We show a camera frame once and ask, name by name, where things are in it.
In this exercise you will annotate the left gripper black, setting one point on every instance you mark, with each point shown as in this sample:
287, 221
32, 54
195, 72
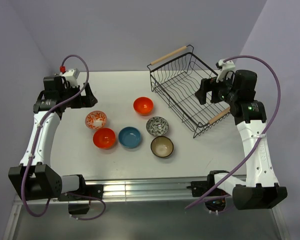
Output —
88, 101

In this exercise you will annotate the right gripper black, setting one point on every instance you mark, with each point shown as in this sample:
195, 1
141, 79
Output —
209, 84

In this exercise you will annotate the white orange floral bowl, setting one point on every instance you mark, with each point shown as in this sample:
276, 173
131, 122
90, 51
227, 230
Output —
96, 120

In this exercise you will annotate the black white leaf bowl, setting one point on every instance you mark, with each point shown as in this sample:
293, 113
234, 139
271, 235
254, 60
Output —
157, 126

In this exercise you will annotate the beige brown bowl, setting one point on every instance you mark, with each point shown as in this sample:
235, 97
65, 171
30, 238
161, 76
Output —
162, 146

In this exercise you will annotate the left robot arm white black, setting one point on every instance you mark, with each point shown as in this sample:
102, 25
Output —
33, 178

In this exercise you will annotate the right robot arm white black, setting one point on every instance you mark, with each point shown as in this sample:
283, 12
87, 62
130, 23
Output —
261, 189

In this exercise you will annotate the blue bowl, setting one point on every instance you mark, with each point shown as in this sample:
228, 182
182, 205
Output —
129, 137

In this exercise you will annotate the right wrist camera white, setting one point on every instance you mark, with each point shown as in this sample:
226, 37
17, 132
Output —
224, 67

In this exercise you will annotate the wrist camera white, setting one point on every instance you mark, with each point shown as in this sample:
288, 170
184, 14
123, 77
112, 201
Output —
71, 75
224, 67

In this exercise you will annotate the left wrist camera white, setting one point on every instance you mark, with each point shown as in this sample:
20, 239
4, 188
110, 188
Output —
71, 75

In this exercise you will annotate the black wire dish rack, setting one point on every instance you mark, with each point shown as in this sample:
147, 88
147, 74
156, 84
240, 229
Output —
176, 77

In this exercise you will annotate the aluminium mounting rail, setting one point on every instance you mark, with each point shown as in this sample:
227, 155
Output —
144, 190

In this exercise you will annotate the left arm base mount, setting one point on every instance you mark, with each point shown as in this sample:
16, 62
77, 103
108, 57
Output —
84, 204

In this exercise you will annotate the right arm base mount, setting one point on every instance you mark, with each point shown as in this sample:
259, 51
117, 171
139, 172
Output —
198, 188

